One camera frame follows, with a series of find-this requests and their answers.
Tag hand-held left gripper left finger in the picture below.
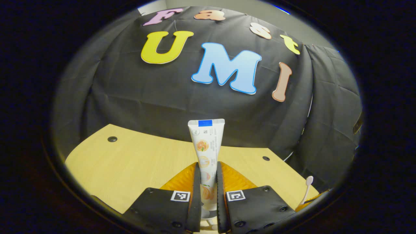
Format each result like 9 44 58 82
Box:
122 162 202 234

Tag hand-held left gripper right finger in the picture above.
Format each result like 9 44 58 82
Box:
216 161 296 234

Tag white toothbrush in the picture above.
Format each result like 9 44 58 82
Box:
298 175 314 206

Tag white toothpaste tube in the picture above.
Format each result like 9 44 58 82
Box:
188 118 226 228

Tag black backdrop cloth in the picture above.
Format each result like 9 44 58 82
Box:
50 6 363 192

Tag white cable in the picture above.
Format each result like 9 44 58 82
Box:
283 94 313 162

